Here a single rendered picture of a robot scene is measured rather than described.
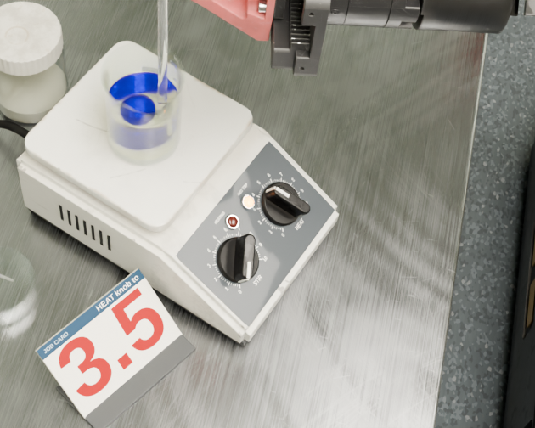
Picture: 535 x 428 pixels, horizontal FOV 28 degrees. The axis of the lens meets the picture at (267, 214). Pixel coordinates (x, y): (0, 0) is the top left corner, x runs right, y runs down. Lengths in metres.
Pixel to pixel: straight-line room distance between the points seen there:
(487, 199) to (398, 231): 0.96
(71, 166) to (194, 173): 0.08
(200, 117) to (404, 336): 0.22
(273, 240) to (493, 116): 1.16
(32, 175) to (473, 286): 1.05
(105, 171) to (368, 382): 0.24
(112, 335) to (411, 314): 0.22
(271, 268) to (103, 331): 0.12
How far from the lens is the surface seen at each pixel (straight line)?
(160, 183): 0.72
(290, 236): 0.76
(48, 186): 0.75
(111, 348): 0.74
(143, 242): 0.72
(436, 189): 0.85
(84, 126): 0.75
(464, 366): 1.63
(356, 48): 0.92
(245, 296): 0.74
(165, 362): 0.75
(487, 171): 1.81
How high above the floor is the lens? 1.45
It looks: 59 degrees down
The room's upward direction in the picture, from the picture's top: 10 degrees clockwise
